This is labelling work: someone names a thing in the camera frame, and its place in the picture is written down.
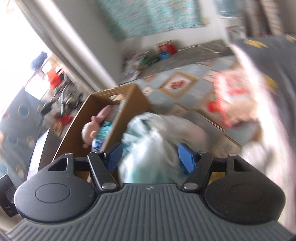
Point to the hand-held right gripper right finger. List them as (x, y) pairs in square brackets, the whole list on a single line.
[(186, 158)]

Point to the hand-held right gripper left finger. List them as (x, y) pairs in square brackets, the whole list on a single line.
[(114, 157)]

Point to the white plastic bag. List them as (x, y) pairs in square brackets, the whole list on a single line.
[(157, 148)]

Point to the brown cardboard box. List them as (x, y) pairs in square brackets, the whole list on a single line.
[(129, 102)]

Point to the pink plush toy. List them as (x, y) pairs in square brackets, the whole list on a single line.
[(92, 129)]

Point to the dark box with white side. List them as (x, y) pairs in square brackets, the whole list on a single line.
[(44, 153)]

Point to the patterned quilt blanket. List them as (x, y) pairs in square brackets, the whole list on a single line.
[(185, 92)]

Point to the grey cloth with circle print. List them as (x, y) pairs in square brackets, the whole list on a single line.
[(16, 120)]

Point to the bicycle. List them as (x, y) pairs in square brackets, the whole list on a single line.
[(69, 95)]

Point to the red white snack packet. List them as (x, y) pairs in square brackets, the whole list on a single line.
[(233, 92)]

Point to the pile of clear plastic bags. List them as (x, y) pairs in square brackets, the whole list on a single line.
[(138, 64)]

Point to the small blue container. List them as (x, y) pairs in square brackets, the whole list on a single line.
[(164, 56)]

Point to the red packets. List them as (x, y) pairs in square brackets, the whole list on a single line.
[(166, 48)]

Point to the person's grey clothing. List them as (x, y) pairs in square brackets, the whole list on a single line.
[(279, 92)]

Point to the blue hanging garment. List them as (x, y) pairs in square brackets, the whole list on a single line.
[(39, 60)]

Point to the white cabinet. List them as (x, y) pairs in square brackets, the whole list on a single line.
[(233, 26)]

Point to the teal patterned wall cloth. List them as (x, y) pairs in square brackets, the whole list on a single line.
[(150, 16)]

